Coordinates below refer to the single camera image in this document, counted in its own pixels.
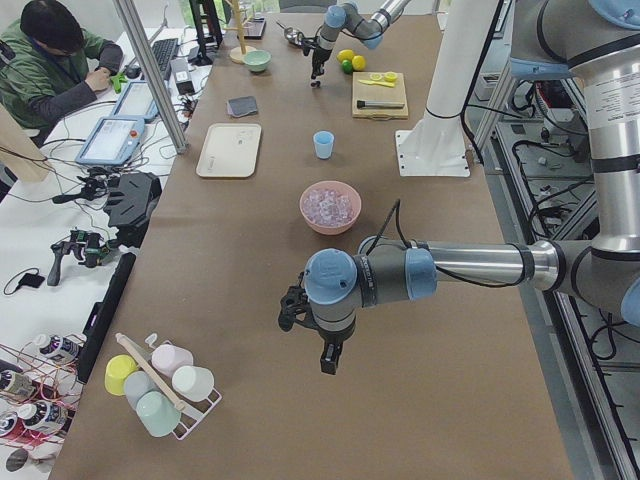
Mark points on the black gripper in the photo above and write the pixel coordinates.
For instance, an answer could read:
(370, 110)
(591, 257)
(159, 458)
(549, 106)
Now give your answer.
(330, 341)
(317, 58)

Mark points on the clear ice cubes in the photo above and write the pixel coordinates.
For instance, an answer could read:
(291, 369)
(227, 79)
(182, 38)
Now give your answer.
(328, 207)

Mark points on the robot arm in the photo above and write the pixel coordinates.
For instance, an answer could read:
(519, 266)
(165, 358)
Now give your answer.
(594, 41)
(346, 16)

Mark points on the steel ice scoop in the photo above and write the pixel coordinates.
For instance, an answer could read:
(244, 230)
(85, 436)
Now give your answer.
(293, 36)

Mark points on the light blue plastic cup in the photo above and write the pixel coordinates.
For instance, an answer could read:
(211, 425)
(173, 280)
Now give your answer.
(323, 144)

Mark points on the wooden cup stand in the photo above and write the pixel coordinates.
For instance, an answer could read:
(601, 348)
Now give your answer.
(238, 54)

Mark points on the white cup on rack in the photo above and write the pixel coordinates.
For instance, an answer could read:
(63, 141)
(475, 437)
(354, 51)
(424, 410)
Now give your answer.
(193, 382)

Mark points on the pink cup on rack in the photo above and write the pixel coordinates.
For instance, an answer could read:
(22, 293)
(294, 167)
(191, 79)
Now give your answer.
(168, 358)

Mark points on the white cup rack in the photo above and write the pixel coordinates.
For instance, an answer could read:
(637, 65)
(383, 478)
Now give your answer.
(192, 413)

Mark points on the mint cup on rack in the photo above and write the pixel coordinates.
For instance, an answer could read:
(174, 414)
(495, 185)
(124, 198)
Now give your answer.
(157, 413)

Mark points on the grey cup on rack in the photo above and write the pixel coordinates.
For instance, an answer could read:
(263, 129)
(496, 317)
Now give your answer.
(136, 385)

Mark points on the yellow cup on rack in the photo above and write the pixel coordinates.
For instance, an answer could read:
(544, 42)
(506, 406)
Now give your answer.
(117, 370)

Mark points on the green lime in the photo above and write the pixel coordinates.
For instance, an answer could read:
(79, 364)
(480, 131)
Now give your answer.
(347, 67)

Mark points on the yellow lemon upper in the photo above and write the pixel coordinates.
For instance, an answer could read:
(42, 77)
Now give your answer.
(346, 54)

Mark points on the yellow lemon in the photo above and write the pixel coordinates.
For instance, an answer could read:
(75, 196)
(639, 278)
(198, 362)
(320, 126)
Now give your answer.
(346, 54)
(358, 63)

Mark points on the yellow lemon lower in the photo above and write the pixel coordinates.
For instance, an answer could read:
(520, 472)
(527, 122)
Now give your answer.
(358, 63)

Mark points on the wooden cutting board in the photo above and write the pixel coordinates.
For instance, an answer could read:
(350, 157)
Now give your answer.
(378, 93)

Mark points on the yellow plastic knife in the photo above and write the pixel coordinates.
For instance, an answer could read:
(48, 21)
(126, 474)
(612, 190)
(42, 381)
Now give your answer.
(377, 83)

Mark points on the mint green bowl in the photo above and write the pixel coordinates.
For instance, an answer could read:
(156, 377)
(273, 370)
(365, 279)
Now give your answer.
(257, 61)

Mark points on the lemon slice upper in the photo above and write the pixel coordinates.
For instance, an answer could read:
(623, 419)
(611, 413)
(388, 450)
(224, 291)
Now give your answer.
(390, 77)

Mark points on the grey folded cloth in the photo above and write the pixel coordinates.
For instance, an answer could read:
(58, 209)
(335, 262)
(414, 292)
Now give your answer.
(242, 106)

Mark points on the cream rabbit tray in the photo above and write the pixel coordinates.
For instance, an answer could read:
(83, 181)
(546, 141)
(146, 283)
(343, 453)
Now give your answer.
(229, 150)

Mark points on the pink bowl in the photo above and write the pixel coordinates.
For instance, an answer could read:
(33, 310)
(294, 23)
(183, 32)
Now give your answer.
(344, 188)

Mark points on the black keyboard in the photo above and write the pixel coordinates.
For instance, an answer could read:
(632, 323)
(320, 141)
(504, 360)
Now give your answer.
(164, 51)

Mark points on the teach pendant far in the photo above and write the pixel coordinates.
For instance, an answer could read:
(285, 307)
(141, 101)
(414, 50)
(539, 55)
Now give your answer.
(136, 100)

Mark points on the teach pendant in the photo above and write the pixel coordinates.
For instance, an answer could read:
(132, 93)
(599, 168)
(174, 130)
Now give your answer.
(136, 100)
(112, 142)

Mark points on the teach pendant near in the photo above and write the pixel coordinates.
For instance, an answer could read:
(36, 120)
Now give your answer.
(112, 142)

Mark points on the seated person green jacket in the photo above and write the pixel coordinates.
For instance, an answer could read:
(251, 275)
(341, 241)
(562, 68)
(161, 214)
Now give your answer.
(58, 67)

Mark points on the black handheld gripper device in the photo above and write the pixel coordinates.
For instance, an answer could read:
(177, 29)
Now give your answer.
(86, 246)

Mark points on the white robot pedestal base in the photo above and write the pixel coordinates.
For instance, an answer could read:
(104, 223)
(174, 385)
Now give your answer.
(436, 145)

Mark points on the aluminium frame post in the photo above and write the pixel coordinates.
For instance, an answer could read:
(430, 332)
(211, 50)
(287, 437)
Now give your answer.
(133, 26)

